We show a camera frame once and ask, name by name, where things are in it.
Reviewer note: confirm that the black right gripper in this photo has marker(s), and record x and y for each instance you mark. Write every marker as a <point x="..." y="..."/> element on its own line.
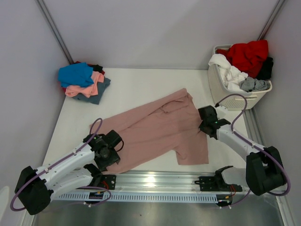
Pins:
<point x="201" y="126"/>

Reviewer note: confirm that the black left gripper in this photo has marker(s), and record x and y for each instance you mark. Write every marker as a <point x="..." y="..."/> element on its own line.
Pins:
<point x="114" y="158"/>

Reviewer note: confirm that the dusty pink graphic t-shirt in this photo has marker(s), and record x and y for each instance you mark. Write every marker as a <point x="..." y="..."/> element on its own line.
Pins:
<point x="155" y="128"/>

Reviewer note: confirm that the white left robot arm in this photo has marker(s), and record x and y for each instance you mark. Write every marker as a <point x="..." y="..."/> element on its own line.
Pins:
<point x="83" y="167"/>

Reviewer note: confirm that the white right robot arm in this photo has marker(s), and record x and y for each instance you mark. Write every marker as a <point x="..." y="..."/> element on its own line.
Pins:
<point x="264" y="170"/>

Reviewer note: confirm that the white perforated laundry basket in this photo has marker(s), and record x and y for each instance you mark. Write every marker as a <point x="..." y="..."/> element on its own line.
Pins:
<point x="231" y="99"/>

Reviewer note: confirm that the white t-shirt in basket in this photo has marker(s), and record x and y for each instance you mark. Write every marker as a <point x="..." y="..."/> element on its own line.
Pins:
<point x="230" y="75"/>

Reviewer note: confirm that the grey t-shirt in basket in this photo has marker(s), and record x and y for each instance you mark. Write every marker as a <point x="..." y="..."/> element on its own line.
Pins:
<point x="250" y="84"/>

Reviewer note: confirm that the salmon pink t-shirt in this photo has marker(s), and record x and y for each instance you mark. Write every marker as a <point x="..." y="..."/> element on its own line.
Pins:
<point x="92" y="90"/>

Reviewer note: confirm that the slate blue t-shirt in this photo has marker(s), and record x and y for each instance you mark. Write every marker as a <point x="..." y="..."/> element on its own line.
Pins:
<point x="101" y="87"/>

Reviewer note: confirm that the black t-shirt in basket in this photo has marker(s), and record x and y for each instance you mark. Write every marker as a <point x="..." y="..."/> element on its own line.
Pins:
<point x="265" y="72"/>

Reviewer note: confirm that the red t-shirt in basket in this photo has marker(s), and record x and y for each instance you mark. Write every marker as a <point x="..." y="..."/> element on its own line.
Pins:
<point x="247" y="57"/>

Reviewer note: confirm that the black folded t-shirt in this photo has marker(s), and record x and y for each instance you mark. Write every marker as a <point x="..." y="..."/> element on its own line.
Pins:
<point x="97" y="68"/>

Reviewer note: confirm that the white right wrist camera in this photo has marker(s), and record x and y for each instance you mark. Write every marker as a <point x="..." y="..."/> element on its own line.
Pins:
<point x="221" y="111"/>

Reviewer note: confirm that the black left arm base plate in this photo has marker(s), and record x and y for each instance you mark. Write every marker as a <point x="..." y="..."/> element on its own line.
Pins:
<point x="104" y="181"/>

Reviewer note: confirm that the right side aluminium rail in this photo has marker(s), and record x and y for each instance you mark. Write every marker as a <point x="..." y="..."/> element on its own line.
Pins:
<point x="252" y="126"/>

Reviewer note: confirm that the white slotted cable duct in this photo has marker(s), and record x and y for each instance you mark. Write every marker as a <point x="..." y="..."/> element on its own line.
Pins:
<point x="138" y="197"/>

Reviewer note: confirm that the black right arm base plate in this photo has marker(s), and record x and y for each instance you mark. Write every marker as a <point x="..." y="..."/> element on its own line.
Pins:
<point x="216" y="184"/>

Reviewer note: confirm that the aluminium mounting rail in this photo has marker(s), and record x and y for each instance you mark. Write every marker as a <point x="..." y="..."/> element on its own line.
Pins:
<point x="164" y="181"/>

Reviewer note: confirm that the right aluminium frame post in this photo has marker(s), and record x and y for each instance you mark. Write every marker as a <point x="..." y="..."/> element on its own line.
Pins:
<point x="272" y="18"/>

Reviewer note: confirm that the aluminium frame post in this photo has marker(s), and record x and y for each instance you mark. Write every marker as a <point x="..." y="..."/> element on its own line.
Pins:
<point x="272" y="18"/>
<point x="54" y="29"/>

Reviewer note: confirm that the left aluminium frame post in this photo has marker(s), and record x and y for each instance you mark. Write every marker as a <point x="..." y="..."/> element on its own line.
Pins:
<point x="54" y="29"/>

